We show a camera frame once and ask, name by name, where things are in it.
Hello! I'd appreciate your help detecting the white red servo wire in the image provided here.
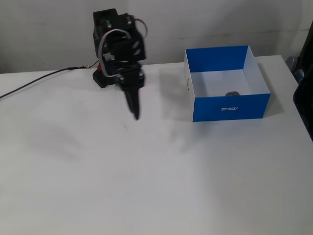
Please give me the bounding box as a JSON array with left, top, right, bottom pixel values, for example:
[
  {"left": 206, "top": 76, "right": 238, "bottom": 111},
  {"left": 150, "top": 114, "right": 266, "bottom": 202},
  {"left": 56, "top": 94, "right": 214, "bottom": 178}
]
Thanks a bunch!
[{"left": 97, "top": 18, "right": 149, "bottom": 78}]

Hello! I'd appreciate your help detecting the gray object with blue label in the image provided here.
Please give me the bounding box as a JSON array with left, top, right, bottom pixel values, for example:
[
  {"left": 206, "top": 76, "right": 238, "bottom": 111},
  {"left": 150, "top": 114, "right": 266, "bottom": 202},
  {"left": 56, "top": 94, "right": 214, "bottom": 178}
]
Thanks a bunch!
[{"left": 286, "top": 55, "right": 305, "bottom": 83}]

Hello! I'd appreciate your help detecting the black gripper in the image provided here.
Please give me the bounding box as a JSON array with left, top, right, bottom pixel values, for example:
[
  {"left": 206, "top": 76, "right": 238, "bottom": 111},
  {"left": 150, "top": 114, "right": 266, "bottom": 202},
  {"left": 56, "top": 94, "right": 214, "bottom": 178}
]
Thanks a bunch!
[{"left": 114, "top": 65, "right": 145, "bottom": 121}]

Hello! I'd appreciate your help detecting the black power cable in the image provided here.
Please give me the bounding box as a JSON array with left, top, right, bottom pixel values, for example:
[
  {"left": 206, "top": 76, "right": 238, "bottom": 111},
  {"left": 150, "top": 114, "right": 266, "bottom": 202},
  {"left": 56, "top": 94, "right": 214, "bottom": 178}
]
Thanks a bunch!
[{"left": 0, "top": 66, "right": 86, "bottom": 100}]

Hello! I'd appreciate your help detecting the red-handled black table clamp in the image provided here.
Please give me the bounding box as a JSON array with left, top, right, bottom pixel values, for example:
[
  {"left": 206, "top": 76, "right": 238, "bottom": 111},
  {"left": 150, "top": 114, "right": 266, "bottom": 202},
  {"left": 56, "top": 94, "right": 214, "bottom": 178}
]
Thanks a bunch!
[{"left": 92, "top": 63, "right": 109, "bottom": 89}]

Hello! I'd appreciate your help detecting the blue white cardboard box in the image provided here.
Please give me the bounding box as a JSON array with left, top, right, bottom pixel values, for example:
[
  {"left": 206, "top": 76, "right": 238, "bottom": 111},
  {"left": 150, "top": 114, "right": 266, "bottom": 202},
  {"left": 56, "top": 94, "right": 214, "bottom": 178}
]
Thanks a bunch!
[{"left": 183, "top": 45, "right": 271, "bottom": 122}]

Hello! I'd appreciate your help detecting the black hard-back office chair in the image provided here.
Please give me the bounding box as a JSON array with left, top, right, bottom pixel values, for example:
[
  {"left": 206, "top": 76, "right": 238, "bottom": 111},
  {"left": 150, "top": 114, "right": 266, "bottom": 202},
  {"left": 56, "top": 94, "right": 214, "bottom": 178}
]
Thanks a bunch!
[{"left": 292, "top": 21, "right": 313, "bottom": 144}]

